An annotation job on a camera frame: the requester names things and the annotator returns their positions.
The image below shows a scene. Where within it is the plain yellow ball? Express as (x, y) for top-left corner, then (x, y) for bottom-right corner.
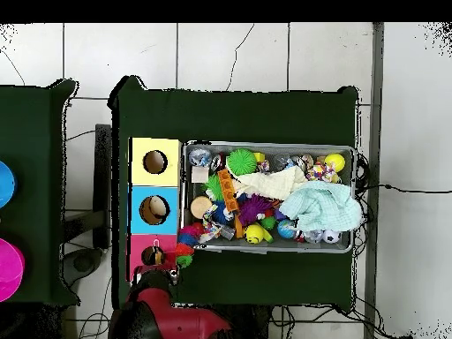
(323, 152), (346, 174)

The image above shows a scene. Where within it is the black cable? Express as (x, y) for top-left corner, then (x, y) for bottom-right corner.
(356, 183), (452, 194)

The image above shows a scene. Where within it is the colourful knotted cloth ball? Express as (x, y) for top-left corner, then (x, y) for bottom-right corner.
(305, 163), (336, 184)

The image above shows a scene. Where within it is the blue bowl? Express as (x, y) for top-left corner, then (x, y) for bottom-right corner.
(0, 160), (18, 209)

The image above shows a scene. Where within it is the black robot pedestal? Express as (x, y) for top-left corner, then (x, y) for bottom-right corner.
(211, 305), (271, 339)

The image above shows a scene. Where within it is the dark green side table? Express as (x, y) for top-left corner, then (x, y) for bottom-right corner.
(0, 79), (80, 306)

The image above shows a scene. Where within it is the green spiky ball with eyes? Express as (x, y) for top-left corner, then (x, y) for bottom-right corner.
(225, 147), (258, 177)

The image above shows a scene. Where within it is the light blue waffle cloth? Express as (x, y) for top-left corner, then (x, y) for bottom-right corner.
(278, 183), (364, 233)

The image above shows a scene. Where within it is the purple spiky ball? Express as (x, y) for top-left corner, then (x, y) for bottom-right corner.
(237, 193), (275, 227)

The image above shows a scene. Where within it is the cream waffle cloth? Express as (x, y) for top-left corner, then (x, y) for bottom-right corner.
(232, 165), (308, 201)

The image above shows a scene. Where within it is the shallow clear mesh bin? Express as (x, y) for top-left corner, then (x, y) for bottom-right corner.
(180, 139), (357, 254)

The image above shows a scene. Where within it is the yellow smiley ball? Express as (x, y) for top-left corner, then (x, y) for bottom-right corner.
(244, 223), (275, 245)

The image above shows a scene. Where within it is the orange plastic grid bar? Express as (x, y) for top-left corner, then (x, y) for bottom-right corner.
(216, 169), (239, 213)

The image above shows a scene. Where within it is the multicolour fuzzy caterpillar toy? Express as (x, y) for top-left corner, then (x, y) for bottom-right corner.
(174, 223), (206, 269)

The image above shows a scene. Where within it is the black chair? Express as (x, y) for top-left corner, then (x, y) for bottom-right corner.
(92, 123), (113, 250)

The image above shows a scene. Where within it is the dark green table cloth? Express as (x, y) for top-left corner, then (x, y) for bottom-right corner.
(107, 75), (361, 312)

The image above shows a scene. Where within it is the pink bowl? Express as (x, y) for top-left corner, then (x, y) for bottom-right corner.
(0, 237), (26, 303)

